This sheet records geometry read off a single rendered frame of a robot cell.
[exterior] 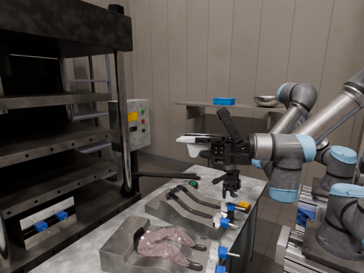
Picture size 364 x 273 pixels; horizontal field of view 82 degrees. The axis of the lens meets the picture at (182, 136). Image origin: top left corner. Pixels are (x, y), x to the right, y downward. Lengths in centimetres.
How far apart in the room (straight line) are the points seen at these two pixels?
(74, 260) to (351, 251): 112
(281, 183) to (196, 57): 326
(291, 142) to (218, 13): 321
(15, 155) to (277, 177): 111
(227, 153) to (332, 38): 278
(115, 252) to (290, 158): 79
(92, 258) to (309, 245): 94
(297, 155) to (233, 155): 16
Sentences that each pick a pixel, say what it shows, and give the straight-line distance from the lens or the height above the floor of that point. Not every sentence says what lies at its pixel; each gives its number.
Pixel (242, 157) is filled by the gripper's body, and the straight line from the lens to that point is 60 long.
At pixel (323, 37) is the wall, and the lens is 325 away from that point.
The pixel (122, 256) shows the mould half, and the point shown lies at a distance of 104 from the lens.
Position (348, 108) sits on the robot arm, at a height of 154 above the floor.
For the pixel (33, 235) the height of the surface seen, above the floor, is 84.
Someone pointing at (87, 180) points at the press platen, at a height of 101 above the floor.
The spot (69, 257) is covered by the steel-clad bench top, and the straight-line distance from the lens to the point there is 128.
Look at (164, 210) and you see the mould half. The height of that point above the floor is 87.
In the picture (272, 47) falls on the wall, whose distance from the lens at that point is 331.
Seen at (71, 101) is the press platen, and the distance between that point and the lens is 136.
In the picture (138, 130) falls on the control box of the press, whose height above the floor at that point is 123.
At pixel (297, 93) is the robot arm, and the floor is 156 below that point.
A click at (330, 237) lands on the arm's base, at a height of 109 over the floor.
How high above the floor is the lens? 161
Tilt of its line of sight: 14 degrees down
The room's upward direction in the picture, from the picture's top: straight up
